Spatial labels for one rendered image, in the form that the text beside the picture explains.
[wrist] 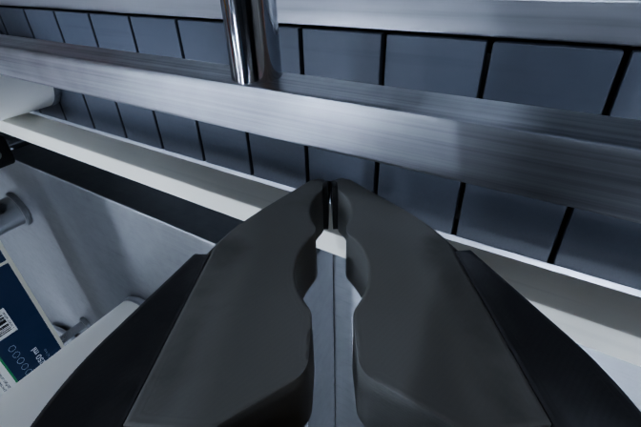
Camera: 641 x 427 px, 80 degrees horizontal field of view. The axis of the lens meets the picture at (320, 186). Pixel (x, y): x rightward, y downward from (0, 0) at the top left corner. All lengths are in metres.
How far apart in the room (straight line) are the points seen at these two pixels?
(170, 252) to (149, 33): 0.18
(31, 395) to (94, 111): 0.24
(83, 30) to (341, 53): 0.18
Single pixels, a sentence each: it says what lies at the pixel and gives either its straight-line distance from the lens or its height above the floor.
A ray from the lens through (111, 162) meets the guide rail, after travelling 0.26.
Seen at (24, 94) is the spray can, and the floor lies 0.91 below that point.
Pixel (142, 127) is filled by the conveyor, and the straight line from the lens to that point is 0.29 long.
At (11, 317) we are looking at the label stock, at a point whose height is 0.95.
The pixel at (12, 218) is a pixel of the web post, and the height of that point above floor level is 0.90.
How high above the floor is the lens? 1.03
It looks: 47 degrees down
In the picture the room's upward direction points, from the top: 132 degrees counter-clockwise
